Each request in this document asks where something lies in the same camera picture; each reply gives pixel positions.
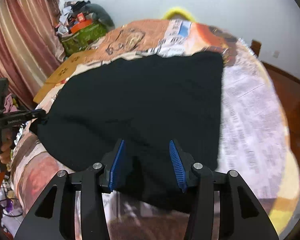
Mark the grey plush toy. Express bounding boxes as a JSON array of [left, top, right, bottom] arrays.
[[85, 3, 115, 30]]

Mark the left hand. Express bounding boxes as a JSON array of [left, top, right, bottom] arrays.
[[0, 130, 13, 165]]

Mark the black sequined garment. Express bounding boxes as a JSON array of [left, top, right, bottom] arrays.
[[30, 51, 223, 213]]

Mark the green storage box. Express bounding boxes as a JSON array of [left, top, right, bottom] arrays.
[[61, 23, 107, 57]]

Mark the striped pink curtain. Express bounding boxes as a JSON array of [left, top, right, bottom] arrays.
[[0, 0, 65, 108]]

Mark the dark wooden bedpost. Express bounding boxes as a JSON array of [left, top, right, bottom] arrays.
[[250, 40, 262, 57]]

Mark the yellow foam tube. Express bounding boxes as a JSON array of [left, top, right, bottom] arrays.
[[162, 7, 196, 22]]

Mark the wall socket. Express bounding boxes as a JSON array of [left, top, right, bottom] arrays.
[[273, 50, 280, 59]]

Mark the orange box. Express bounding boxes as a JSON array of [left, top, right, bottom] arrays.
[[71, 20, 93, 34]]

